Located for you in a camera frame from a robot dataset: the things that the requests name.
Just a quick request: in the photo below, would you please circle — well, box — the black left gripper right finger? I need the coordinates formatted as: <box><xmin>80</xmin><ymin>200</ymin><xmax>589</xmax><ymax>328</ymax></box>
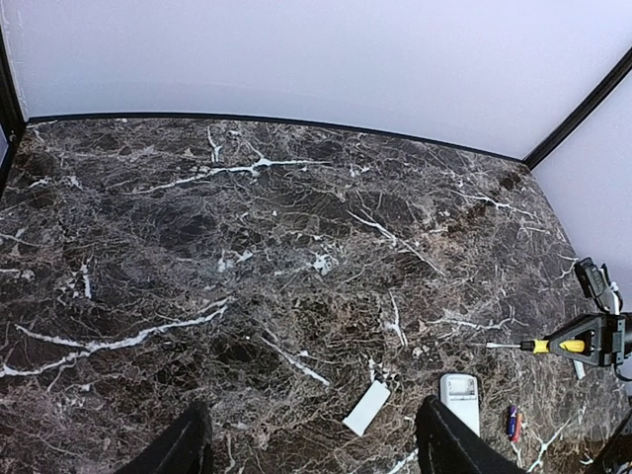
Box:
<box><xmin>416</xmin><ymin>395</ymin><xmax>525</xmax><ymax>474</ymax></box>

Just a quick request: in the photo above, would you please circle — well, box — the grey remote control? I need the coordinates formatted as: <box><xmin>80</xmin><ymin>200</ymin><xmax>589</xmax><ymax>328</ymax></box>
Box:
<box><xmin>439</xmin><ymin>373</ymin><xmax>480</xmax><ymax>435</ymax></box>

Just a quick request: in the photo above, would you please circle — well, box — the white remote battery cover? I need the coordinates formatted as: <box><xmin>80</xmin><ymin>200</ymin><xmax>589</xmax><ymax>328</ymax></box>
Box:
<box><xmin>343</xmin><ymin>380</ymin><xmax>391</xmax><ymax>436</ymax></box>

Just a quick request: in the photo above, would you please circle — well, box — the grey battery cover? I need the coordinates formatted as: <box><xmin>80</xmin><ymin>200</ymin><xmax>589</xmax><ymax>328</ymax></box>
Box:
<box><xmin>573</xmin><ymin>360</ymin><xmax>586</xmax><ymax>380</ymax></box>

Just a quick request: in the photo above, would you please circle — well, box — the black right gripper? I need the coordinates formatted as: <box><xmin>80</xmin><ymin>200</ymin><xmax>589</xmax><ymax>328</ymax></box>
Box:
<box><xmin>546</xmin><ymin>313</ymin><xmax>631</xmax><ymax>367</ymax></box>

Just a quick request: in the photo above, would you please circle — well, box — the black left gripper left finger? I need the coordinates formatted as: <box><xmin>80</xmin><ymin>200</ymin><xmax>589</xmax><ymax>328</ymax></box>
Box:
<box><xmin>117</xmin><ymin>402</ymin><xmax>213</xmax><ymax>474</ymax></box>

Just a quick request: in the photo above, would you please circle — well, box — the black frame post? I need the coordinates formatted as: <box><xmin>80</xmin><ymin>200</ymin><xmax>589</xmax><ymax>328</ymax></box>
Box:
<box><xmin>522</xmin><ymin>48</ymin><xmax>632</xmax><ymax>171</ymax></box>
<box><xmin>1</xmin><ymin>39</ymin><xmax>27</xmax><ymax>193</ymax></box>

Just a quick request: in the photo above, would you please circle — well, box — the blue purple battery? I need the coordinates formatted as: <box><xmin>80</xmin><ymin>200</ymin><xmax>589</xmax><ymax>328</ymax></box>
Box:
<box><xmin>507</xmin><ymin>405</ymin><xmax>517</xmax><ymax>438</ymax></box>

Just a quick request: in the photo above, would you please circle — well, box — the red battery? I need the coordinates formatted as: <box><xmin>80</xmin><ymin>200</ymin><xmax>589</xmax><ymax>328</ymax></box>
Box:
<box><xmin>511</xmin><ymin>412</ymin><xmax>523</xmax><ymax>443</ymax></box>

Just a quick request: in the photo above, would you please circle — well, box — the left black frame post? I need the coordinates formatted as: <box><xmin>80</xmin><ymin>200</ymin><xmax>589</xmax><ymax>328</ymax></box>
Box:
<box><xmin>1</xmin><ymin>39</ymin><xmax>27</xmax><ymax>193</ymax></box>

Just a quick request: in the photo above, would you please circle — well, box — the yellow handle screwdriver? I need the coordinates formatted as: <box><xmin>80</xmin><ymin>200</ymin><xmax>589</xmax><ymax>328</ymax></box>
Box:
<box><xmin>485</xmin><ymin>340</ymin><xmax>586</xmax><ymax>354</ymax></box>

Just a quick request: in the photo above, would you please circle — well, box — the right black frame post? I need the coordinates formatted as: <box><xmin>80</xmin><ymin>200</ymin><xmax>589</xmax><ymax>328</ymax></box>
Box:
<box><xmin>522</xmin><ymin>48</ymin><xmax>632</xmax><ymax>171</ymax></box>

